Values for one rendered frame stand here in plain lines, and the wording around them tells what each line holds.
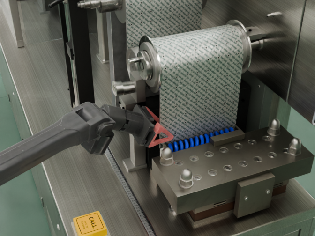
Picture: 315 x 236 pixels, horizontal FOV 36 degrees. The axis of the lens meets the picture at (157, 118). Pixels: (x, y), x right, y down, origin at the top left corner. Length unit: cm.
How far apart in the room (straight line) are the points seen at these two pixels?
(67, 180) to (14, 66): 75
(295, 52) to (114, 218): 63
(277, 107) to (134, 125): 62
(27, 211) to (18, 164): 164
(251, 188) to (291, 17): 43
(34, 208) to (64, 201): 131
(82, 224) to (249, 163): 45
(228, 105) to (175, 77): 21
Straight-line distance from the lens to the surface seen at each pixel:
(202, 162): 126
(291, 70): 128
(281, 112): 169
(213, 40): 125
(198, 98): 128
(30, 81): 192
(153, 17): 139
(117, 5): 139
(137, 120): 121
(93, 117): 111
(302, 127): 328
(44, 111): 173
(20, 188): 280
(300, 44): 123
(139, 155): 141
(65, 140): 108
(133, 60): 123
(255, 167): 127
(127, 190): 137
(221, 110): 134
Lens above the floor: 184
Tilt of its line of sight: 35 degrees down
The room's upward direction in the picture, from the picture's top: straight up
